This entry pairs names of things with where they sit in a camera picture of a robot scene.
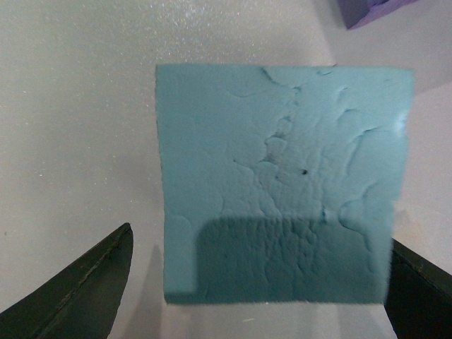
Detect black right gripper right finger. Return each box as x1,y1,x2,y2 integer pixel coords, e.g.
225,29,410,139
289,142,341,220
384,240,451,338

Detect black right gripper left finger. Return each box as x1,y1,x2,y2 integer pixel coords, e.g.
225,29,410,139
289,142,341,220
1,223,133,338

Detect blue foam cube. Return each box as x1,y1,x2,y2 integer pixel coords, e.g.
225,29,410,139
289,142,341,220
155,64,414,304

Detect far purple foam cube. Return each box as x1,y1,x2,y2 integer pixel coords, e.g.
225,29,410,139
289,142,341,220
338,0,413,30

